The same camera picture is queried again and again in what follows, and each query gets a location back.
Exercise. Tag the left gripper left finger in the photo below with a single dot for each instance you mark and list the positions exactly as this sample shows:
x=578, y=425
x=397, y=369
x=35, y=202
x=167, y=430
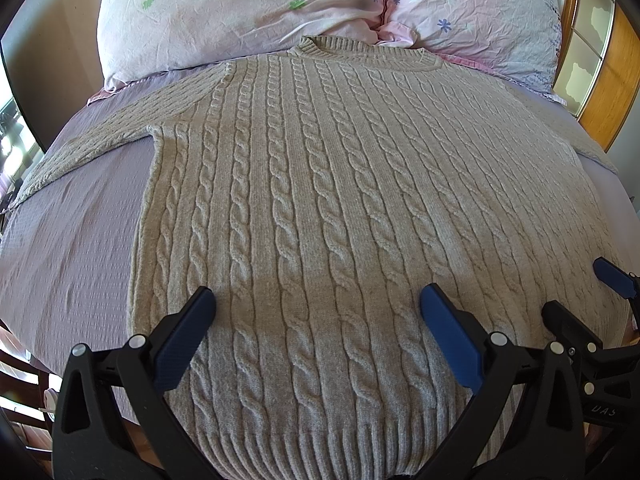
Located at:
x=90, y=439

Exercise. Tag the lilac bed sheet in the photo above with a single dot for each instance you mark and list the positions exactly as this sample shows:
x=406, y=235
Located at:
x=70, y=244

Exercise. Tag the wooden headboard with panels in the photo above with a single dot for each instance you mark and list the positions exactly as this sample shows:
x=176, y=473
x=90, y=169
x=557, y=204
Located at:
x=598, y=70

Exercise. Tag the left floral pink pillow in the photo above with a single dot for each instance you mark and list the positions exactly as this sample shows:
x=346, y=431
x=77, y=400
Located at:
x=140, y=38

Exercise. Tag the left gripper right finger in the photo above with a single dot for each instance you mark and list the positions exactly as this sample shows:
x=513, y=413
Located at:
x=523, y=420

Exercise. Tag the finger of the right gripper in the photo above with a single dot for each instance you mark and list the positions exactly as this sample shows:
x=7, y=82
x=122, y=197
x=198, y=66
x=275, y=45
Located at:
x=569, y=330
x=624, y=284

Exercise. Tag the right floral pink pillow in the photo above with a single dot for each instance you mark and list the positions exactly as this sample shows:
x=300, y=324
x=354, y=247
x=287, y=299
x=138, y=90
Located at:
x=517, y=40

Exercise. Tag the floral pink pillow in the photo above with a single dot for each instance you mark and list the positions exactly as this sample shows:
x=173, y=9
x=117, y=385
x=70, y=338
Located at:
x=140, y=38
x=517, y=40

